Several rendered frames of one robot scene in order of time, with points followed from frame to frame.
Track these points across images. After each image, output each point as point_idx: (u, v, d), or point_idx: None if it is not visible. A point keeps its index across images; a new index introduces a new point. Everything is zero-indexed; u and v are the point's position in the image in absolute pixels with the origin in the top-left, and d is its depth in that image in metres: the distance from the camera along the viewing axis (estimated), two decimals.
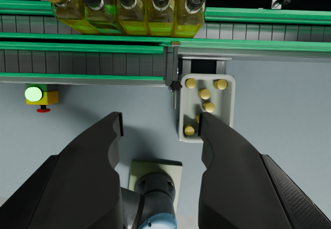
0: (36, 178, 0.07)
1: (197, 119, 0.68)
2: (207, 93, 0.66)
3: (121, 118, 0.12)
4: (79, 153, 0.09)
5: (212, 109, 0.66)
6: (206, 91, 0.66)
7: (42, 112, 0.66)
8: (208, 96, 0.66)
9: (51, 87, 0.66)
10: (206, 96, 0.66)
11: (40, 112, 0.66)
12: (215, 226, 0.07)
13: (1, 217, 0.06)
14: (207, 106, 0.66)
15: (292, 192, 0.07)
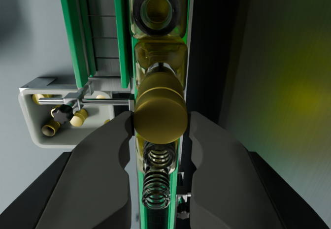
0: (49, 173, 0.08)
1: (58, 107, 0.53)
2: (167, 121, 0.12)
3: (133, 118, 0.12)
4: (90, 151, 0.09)
5: (74, 123, 0.54)
6: (161, 111, 0.12)
7: None
8: (175, 131, 0.12)
9: None
10: (162, 132, 0.12)
11: None
12: (207, 226, 0.07)
13: (15, 211, 0.06)
14: (76, 117, 0.53)
15: (280, 187, 0.07)
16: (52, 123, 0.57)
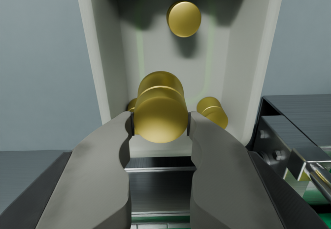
0: (49, 173, 0.08)
1: (199, 21, 0.21)
2: None
3: (133, 118, 0.12)
4: (90, 151, 0.09)
5: (149, 114, 0.12)
6: None
7: None
8: None
9: None
10: None
11: None
12: (207, 226, 0.07)
13: (15, 211, 0.06)
14: (179, 125, 0.12)
15: (280, 187, 0.07)
16: None
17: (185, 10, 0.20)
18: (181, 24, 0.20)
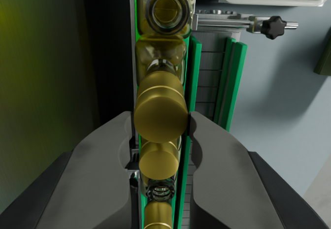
0: (49, 173, 0.08)
1: None
2: (153, 167, 0.17)
3: (133, 118, 0.12)
4: (90, 151, 0.09)
5: (149, 114, 0.12)
6: (158, 173, 0.17)
7: None
8: (148, 160, 0.16)
9: None
10: (157, 159, 0.16)
11: None
12: (207, 226, 0.07)
13: (15, 211, 0.06)
14: (179, 125, 0.12)
15: (280, 187, 0.07)
16: None
17: None
18: None
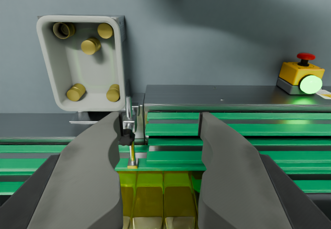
0: (36, 178, 0.07)
1: (96, 48, 0.47)
2: None
3: (121, 118, 0.12)
4: (79, 153, 0.09)
5: None
6: None
7: (308, 55, 0.49)
8: None
9: (285, 86, 0.53)
10: None
11: (311, 56, 0.49)
12: (215, 226, 0.07)
13: (1, 217, 0.06)
14: None
15: (292, 192, 0.07)
16: None
17: (87, 44, 0.46)
18: (86, 49, 0.46)
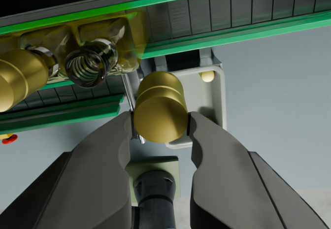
0: (49, 173, 0.08)
1: (186, 117, 0.13)
2: None
3: (133, 118, 0.12)
4: (90, 151, 0.09)
5: None
6: None
7: (9, 143, 0.58)
8: None
9: None
10: None
11: (6, 144, 0.58)
12: (207, 226, 0.07)
13: (15, 211, 0.06)
14: None
15: (280, 187, 0.07)
16: None
17: (162, 109, 0.11)
18: (154, 127, 0.12)
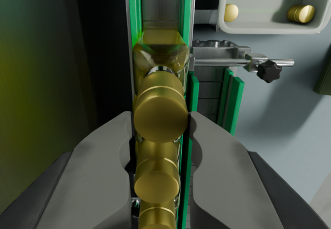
0: (49, 173, 0.08)
1: (186, 117, 0.13)
2: None
3: (133, 118, 0.12)
4: (90, 151, 0.09)
5: (147, 184, 0.14)
6: None
7: None
8: None
9: None
10: None
11: None
12: (207, 226, 0.07)
13: (15, 211, 0.06)
14: (172, 191, 0.15)
15: (280, 187, 0.07)
16: None
17: (162, 109, 0.11)
18: (154, 127, 0.12)
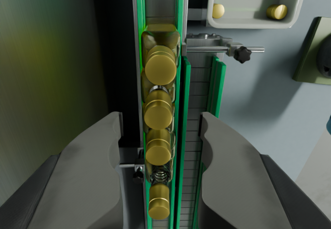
0: (36, 178, 0.07)
1: (176, 71, 0.22)
2: (154, 156, 0.26)
3: (121, 118, 0.12)
4: (79, 153, 0.09)
5: (152, 114, 0.23)
6: (157, 161, 0.26)
7: None
8: (150, 152, 0.26)
9: None
10: (156, 152, 0.26)
11: None
12: (215, 226, 0.07)
13: (1, 217, 0.06)
14: (167, 119, 0.24)
15: (292, 192, 0.07)
16: None
17: (161, 62, 0.20)
18: (157, 74, 0.21)
